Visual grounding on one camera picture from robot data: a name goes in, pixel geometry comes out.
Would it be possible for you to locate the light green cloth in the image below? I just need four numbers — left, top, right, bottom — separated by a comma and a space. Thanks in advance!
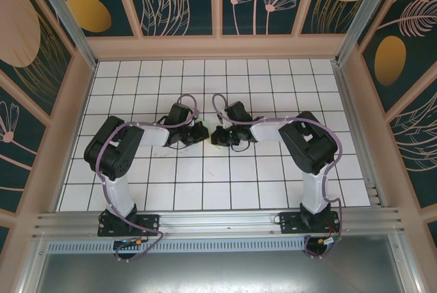
199, 119, 222, 152

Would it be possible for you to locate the grey metal sheet panel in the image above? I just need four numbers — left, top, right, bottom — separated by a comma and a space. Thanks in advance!
32, 251, 417, 293

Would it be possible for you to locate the long aluminium mounting rail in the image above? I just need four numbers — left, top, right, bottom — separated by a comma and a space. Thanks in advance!
32, 206, 406, 240

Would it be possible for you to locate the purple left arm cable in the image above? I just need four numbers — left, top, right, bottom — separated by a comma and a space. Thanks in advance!
95, 94, 201, 264

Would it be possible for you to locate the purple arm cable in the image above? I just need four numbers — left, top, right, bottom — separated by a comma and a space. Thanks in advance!
95, 94, 201, 264
212, 93, 344, 260

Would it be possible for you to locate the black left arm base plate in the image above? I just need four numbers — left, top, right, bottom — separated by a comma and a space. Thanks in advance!
97, 211, 161, 238

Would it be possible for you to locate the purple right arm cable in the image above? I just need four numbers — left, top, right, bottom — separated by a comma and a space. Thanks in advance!
212, 93, 344, 260

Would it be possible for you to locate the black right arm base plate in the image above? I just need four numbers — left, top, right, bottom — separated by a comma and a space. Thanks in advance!
279, 211, 342, 236

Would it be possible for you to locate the slotted grey cable duct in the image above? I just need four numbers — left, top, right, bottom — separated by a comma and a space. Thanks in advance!
46, 236, 307, 253

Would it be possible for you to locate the aluminium side rail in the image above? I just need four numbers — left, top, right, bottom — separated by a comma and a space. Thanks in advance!
331, 62, 389, 209

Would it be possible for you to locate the aluminium corner post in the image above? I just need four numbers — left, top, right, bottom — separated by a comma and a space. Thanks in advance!
26, 0, 99, 69
335, 0, 400, 66

